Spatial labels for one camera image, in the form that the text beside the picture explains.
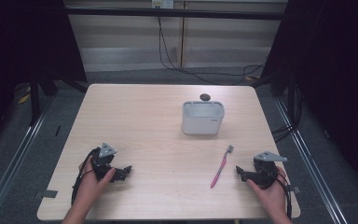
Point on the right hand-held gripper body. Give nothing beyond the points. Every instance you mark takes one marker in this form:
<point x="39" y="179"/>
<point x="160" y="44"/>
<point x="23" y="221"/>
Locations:
<point x="264" y="172"/>

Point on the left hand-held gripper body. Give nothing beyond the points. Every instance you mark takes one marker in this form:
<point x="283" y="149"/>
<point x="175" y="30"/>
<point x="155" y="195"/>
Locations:
<point x="103" y="161"/>

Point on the person's right hand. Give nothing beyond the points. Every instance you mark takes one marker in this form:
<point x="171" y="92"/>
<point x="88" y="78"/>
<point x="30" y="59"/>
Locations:
<point x="272" y="196"/>

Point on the person's left hand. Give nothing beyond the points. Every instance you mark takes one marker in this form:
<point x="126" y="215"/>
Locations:
<point x="88" y="185"/>

